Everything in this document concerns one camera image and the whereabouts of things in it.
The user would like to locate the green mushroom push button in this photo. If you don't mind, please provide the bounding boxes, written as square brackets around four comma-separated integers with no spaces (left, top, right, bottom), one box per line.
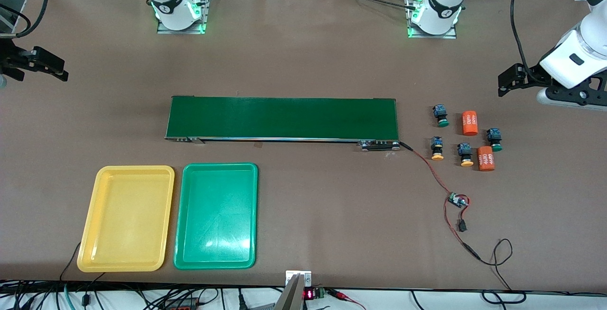
[487,128,504,152]
[432,104,450,128]

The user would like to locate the orange printed cylinder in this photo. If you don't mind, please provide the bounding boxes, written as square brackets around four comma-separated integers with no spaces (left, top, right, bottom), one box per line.
[477,146,496,172]
[461,110,479,137]

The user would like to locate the yellow plastic tray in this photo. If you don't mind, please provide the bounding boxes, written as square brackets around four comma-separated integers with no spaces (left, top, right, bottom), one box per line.
[77,165,175,273]

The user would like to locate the green plastic tray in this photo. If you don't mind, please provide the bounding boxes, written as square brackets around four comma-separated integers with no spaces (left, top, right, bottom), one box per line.
[174,162,259,270]

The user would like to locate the green conveyor belt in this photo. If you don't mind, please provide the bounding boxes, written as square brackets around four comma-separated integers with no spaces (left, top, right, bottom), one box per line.
[165,95,402,152]

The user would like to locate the orange power strip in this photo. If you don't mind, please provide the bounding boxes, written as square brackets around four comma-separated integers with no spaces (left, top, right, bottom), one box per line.
[164,297,201,310]

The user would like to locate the red clip leads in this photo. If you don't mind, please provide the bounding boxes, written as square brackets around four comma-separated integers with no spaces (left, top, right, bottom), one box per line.
[327,289,368,310]

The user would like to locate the grey metal bar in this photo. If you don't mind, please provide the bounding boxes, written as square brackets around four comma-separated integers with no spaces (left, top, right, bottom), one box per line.
[274,274,304,310]

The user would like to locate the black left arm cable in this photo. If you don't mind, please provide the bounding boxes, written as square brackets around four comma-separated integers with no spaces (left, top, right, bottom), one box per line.
[509,0,543,81]

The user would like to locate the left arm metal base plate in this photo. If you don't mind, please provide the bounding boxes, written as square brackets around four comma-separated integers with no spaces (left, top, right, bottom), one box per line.
[407,0,458,39]

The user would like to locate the red and black wire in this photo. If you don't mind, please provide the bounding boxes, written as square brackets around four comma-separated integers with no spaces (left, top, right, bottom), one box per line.
[400,142,483,261]

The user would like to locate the thin black cable loop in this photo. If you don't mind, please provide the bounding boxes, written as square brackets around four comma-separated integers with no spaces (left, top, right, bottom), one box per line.
[477,238,527,305]

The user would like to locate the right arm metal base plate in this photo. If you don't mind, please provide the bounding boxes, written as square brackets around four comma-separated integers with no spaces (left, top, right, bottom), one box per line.
[156,0,212,35]

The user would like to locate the black cable by tray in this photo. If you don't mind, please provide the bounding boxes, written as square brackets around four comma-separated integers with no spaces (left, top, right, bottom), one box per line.
[59,242,82,283]

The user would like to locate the silver metal bracket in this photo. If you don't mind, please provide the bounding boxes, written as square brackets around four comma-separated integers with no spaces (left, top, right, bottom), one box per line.
[285,270,313,287]

